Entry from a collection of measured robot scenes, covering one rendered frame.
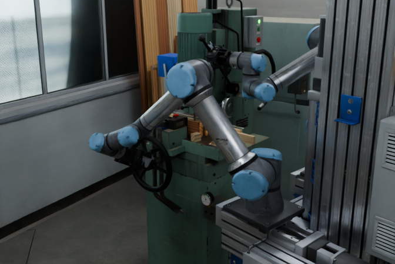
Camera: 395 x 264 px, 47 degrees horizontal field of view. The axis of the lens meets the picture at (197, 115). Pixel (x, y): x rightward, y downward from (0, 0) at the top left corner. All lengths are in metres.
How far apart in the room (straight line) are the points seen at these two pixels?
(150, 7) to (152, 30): 0.19
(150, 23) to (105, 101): 0.74
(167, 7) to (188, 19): 1.85
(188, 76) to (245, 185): 0.41
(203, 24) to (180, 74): 0.73
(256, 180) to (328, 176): 0.31
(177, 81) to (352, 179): 0.69
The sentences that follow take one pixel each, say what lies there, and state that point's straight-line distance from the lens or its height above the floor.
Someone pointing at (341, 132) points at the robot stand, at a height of 1.15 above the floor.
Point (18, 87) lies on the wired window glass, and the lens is 3.28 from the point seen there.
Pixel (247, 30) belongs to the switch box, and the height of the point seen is 1.41.
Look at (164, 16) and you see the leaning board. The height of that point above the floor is 1.38.
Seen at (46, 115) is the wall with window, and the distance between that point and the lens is 3.36.
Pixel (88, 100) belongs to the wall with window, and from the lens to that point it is 3.61.
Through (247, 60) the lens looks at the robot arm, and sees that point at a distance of 1.96.
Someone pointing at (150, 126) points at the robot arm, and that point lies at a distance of 1.85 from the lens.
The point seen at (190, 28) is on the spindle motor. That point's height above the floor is 1.44.
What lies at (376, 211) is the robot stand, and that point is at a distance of 1.62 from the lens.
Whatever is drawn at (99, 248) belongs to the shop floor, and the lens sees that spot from 3.14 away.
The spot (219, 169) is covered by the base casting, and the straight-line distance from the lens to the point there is 2.29.
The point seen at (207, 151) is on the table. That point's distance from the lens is 2.18.
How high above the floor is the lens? 1.63
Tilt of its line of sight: 16 degrees down
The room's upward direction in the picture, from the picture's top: straight up
